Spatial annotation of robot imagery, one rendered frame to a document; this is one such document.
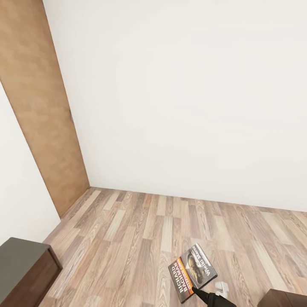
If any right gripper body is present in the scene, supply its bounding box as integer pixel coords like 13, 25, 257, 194
207, 293, 236, 307

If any hardback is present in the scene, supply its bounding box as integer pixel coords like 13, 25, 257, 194
168, 243, 218, 304

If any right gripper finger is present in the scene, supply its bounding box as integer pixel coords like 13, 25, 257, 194
192, 287, 209, 304

